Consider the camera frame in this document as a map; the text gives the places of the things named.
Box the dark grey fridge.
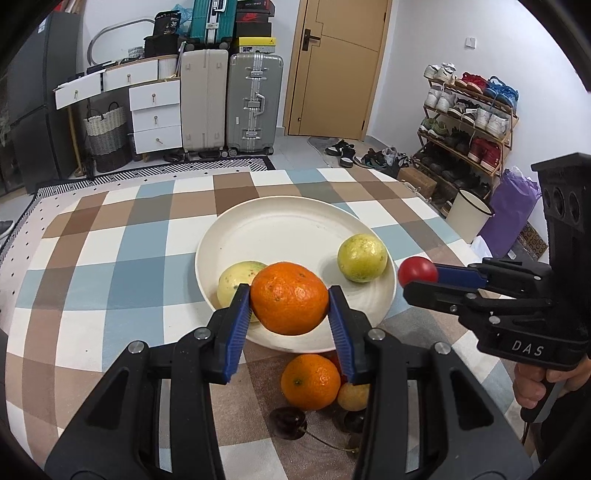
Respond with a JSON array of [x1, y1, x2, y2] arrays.
[[7, 11, 86, 183]]

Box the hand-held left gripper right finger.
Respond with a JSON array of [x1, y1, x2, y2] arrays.
[[327, 285, 536, 480]]

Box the black storage box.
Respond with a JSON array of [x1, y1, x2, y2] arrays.
[[144, 34, 181, 58]]

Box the brown cardboard box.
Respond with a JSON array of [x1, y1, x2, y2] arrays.
[[397, 166, 438, 198]]

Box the white round bin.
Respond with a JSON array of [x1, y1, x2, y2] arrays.
[[445, 188, 495, 244]]

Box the person's right hand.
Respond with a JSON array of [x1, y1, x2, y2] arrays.
[[513, 357, 591, 409]]

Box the yellow spotted round fruit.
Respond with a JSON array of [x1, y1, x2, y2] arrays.
[[217, 261, 269, 323], [337, 234, 389, 283]]

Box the silver suitcase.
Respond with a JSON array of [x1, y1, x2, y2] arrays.
[[226, 52, 284, 157]]

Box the rows of assorted shoes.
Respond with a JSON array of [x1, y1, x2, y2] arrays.
[[416, 62, 520, 204]]

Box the purple bag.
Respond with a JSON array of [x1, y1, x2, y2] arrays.
[[480, 167, 542, 259]]

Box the small red tomato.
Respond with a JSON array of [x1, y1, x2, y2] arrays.
[[398, 257, 438, 289]]

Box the person's right forearm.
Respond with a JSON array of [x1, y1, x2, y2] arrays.
[[536, 383, 591, 467]]

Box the cream round plate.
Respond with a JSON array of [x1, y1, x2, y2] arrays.
[[195, 196, 397, 355]]

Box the brown patterned mat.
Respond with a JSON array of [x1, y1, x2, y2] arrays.
[[517, 224, 550, 259]]

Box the stack of black shoe boxes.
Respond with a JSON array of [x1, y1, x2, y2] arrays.
[[235, 0, 273, 38]]

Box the orange mandarin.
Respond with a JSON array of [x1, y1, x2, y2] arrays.
[[281, 353, 341, 411], [250, 261, 329, 336]]

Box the yellow and black box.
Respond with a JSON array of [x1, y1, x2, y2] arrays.
[[231, 37, 278, 55]]

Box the grey doormat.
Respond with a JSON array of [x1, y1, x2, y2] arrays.
[[307, 135, 370, 169]]

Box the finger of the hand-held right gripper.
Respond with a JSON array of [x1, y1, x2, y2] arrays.
[[434, 258, 554, 289], [403, 280, 554, 320]]

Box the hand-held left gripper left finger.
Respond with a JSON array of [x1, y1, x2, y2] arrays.
[[44, 284, 253, 480]]

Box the teal suitcase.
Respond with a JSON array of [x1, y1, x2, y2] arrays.
[[191, 0, 237, 51]]

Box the tan wooden door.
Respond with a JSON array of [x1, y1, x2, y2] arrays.
[[283, 0, 393, 141]]

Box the small yellow fruit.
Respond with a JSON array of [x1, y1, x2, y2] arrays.
[[337, 382, 371, 411]]

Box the woven laundry basket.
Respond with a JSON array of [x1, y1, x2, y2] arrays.
[[83, 102, 132, 174]]

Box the oval metal frame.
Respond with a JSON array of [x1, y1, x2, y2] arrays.
[[88, 18, 155, 65]]

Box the wooden shoe rack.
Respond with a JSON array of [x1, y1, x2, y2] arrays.
[[411, 76, 520, 217]]

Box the white drawer cabinet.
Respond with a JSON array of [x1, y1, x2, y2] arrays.
[[54, 55, 183, 155]]

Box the checked tablecloth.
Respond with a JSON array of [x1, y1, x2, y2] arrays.
[[0, 167, 522, 480]]

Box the black printed bag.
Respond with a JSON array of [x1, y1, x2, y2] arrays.
[[154, 11, 181, 38]]

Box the scattered sneakers group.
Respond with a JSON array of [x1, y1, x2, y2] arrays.
[[325, 140, 411, 169]]

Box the beige suitcase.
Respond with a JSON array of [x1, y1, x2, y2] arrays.
[[180, 48, 229, 160]]

